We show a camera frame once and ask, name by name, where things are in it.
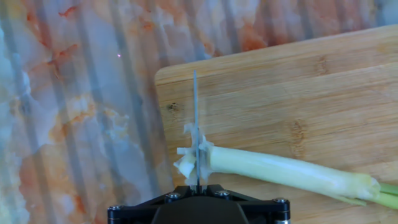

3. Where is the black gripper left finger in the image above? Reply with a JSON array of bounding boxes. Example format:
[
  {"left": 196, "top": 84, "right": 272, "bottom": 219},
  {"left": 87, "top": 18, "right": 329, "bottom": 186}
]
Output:
[{"left": 107, "top": 183, "right": 195, "bottom": 224}]

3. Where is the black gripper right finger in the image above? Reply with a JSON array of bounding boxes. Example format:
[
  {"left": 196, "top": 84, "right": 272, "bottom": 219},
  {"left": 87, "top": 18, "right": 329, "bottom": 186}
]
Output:
[{"left": 201, "top": 182, "right": 292, "bottom": 224}]

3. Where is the long scallion stalk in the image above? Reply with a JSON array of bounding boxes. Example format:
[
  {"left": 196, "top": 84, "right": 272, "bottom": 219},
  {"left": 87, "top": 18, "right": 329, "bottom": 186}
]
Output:
[{"left": 173, "top": 123, "right": 398, "bottom": 210}]

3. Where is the steel kitchen knife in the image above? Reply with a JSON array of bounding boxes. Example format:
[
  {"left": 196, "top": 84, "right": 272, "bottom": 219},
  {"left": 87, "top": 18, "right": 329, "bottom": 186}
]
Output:
[{"left": 192, "top": 70, "right": 201, "bottom": 191}]

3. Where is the wooden cutting board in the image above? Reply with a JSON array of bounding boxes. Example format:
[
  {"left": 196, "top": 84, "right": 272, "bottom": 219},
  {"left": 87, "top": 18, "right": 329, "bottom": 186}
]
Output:
[{"left": 154, "top": 24, "right": 398, "bottom": 224}]

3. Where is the orange marble pattern mat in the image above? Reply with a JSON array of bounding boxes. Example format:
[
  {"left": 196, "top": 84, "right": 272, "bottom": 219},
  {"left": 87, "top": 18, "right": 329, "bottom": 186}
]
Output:
[{"left": 0, "top": 0, "right": 398, "bottom": 224}]

